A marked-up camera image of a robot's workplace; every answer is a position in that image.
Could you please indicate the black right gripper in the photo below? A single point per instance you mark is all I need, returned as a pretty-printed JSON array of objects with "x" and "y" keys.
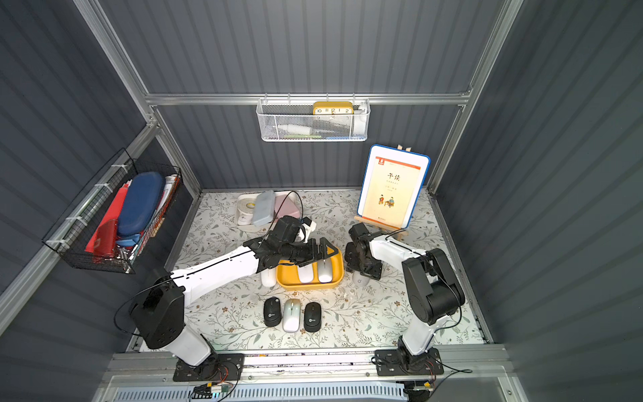
[{"x": 366, "y": 264}]

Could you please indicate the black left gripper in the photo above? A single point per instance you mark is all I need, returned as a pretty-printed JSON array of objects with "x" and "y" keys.
[{"x": 311, "y": 251}]

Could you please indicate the black mouse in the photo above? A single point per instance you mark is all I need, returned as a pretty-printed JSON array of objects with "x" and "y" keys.
[
  {"x": 313, "y": 317},
  {"x": 272, "y": 313}
]

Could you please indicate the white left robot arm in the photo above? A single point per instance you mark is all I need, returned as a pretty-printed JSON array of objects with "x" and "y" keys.
[{"x": 158, "y": 311}]

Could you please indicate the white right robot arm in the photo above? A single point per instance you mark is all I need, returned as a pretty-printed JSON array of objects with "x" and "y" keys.
[{"x": 434, "y": 292}]

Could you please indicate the yellow storage box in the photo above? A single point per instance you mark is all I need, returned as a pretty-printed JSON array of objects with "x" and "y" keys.
[{"x": 287, "y": 277}]

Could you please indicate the silver mouse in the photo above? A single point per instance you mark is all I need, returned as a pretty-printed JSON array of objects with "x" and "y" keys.
[{"x": 291, "y": 316}]

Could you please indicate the white tray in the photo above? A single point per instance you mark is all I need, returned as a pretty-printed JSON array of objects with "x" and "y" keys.
[{"x": 253, "y": 228}]

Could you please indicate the pink case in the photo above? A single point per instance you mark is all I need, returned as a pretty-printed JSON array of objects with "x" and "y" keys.
[{"x": 286, "y": 206}]

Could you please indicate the grey pencil case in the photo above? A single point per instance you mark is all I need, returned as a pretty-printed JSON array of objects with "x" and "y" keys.
[{"x": 264, "y": 208}]

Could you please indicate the beige book with red stripe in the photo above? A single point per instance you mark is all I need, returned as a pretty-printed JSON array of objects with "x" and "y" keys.
[{"x": 390, "y": 192}]

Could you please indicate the white tape roll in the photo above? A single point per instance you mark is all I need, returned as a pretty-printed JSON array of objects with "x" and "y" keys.
[{"x": 246, "y": 205}]

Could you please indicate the floral table mat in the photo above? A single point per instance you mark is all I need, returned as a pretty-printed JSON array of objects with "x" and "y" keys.
[{"x": 375, "y": 315}]

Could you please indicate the yellow clock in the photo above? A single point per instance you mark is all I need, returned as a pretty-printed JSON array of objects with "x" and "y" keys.
[{"x": 333, "y": 108}]

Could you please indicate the small circuit board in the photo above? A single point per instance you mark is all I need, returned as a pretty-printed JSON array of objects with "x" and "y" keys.
[{"x": 211, "y": 392}]

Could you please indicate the blue oval case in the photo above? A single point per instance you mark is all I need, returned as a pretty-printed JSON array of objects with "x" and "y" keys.
[{"x": 142, "y": 199}]

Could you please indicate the red folder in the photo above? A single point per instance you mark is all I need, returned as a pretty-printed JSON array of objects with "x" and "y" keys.
[{"x": 103, "y": 243}]

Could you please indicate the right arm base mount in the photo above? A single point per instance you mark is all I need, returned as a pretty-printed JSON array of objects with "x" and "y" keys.
[{"x": 400, "y": 362}]

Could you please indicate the white wire wall basket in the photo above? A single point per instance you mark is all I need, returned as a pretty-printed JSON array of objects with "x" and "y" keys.
[{"x": 292, "y": 120}]

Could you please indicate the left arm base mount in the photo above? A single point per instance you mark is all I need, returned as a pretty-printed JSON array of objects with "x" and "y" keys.
[{"x": 215, "y": 369}]

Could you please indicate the black wire side basket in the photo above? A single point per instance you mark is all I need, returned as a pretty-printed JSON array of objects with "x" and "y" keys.
[{"x": 79, "y": 223}]

